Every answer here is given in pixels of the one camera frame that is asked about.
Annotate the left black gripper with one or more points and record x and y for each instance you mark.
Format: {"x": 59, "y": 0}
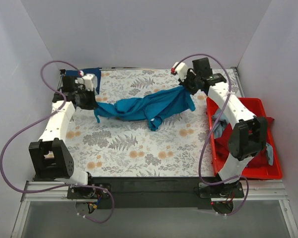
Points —
{"x": 88, "y": 101}

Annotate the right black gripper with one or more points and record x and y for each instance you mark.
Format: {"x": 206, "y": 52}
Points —
{"x": 191, "y": 85}

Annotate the teal blue t-shirt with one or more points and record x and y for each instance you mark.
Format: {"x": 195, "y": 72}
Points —
{"x": 153, "y": 108}

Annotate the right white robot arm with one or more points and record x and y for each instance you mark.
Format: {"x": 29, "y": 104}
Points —
{"x": 249, "y": 132}

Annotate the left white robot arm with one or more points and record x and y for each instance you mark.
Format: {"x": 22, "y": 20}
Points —
{"x": 50, "y": 156}

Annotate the folded navy printed t-shirt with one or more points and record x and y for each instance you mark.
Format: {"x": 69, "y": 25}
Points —
{"x": 95, "y": 71}

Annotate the light blue t-shirt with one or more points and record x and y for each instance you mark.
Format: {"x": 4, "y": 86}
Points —
{"x": 219, "y": 126}

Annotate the floral patterned table mat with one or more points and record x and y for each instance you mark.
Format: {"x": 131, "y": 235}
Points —
{"x": 114, "y": 148}

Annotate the dark red t-shirt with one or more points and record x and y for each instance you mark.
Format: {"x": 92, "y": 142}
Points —
{"x": 255, "y": 161}

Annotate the red plastic bin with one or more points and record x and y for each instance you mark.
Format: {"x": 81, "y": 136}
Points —
{"x": 265, "y": 165}

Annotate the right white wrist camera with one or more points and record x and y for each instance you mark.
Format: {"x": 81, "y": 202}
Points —
{"x": 180, "y": 69}

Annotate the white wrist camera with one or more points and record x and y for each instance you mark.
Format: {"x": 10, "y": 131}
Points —
{"x": 88, "y": 81}
{"x": 180, "y": 69}

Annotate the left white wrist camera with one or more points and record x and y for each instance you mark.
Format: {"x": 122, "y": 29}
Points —
{"x": 88, "y": 81}

